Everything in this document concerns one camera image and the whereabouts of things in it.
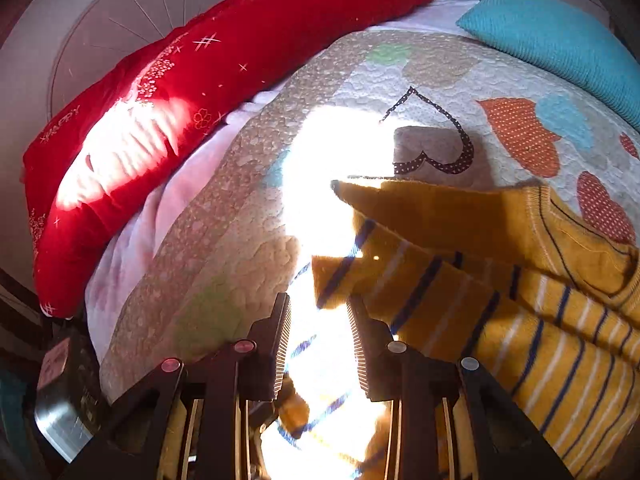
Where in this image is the yellow striped knit sweater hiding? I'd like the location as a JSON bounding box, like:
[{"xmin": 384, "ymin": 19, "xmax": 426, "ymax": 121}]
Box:
[{"xmin": 265, "ymin": 174, "xmax": 639, "ymax": 479}]

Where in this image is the pink white bed sheet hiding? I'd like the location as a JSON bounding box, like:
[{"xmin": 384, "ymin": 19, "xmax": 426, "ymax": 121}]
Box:
[{"xmin": 85, "ymin": 0, "xmax": 480, "ymax": 361}]

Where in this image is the long red pillow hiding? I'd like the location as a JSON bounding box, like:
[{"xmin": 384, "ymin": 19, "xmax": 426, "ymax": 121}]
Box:
[{"xmin": 23, "ymin": 0, "xmax": 433, "ymax": 318}]

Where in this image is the patchwork heart quilt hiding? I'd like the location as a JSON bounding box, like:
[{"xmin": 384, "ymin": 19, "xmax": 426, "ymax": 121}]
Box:
[{"xmin": 99, "ymin": 30, "xmax": 639, "ymax": 400}]

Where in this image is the turquoise knit cushion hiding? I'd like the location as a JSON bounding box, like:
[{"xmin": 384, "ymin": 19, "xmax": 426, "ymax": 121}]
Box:
[{"xmin": 457, "ymin": 0, "xmax": 639, "ymax": 129}]

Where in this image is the round white headboard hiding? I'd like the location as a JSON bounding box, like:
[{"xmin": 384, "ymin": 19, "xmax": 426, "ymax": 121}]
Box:
[{"xmin": 47, "ymin": 0, "xmax": 222, "ymax": 117}]

